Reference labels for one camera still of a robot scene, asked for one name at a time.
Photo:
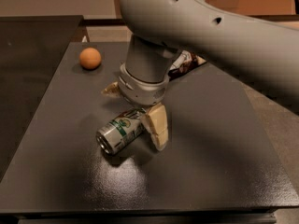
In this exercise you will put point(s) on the green silver 7up can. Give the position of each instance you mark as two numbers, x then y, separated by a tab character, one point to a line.
120	131

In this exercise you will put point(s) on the orange ball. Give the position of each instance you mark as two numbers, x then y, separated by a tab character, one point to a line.
90	58

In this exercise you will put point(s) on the brown white snack bag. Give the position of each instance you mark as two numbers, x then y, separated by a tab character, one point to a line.
185	63

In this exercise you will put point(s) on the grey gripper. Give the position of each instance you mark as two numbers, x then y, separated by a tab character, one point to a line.
140	90

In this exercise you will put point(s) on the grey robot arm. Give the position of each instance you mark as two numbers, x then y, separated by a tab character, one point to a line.
262	54

